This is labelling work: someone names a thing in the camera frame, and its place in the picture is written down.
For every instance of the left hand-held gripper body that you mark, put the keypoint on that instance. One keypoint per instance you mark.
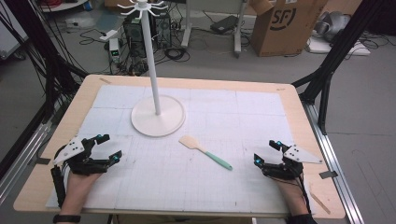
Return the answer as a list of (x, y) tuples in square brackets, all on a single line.
[(73, 149)]

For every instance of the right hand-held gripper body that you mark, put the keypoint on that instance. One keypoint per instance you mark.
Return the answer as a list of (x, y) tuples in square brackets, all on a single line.
[(295, 155)]

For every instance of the person's right hand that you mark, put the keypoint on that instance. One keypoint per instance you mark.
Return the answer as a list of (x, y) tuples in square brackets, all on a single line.
[(291, 191)]

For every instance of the person's left hand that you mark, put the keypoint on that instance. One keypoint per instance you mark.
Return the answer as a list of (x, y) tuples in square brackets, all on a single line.
[(79, 185)]

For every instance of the black tape piece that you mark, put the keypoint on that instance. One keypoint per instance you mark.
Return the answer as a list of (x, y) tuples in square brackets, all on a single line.
[(43, 161), (328, 174)]

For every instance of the thin wooden stick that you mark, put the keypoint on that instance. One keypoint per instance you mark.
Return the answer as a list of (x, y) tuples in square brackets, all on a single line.
[(320, 202)]

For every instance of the black wristband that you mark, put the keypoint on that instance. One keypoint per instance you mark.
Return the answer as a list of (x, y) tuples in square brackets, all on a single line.
[(66, 218)]

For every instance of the white grid mat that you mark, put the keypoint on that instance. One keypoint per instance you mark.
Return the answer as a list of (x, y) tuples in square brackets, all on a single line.
[(186, 186)]

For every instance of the small power supply unit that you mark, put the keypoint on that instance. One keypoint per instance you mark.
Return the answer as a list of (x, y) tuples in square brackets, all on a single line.
[(114, 49)]

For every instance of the white power strip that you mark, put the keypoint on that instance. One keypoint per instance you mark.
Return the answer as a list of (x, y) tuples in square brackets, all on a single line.
[(108, 35)]

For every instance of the white hanger stand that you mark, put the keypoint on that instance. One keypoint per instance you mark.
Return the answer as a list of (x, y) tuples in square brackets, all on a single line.
[(149, 46)]

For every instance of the black computer tower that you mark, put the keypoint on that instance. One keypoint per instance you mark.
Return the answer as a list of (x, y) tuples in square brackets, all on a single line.
[(137, 34)]

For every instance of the brown cardboard box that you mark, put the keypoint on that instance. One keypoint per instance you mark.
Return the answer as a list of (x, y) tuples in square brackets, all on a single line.
[(286, 28)]

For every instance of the white stand leg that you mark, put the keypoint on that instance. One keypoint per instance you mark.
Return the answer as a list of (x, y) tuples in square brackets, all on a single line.
[(186, 28), (239, 31)]

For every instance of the flat white board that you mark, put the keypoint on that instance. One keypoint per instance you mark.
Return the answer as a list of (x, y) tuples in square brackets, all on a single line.
[(351, 49)]

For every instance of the flat black device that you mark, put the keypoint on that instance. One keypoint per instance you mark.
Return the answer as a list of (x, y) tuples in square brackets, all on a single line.
[(224, 24)]

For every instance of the grey rounded object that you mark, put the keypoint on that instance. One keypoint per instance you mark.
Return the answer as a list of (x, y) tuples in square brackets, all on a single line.
[(333, 25)]

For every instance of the aluminium rail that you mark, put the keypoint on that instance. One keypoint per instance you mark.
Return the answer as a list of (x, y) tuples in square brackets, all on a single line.
[(336, 168), (21, 161)]

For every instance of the black metal frame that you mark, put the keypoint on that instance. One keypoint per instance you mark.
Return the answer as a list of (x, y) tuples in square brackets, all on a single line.
[(53, 62), (336, 56)]

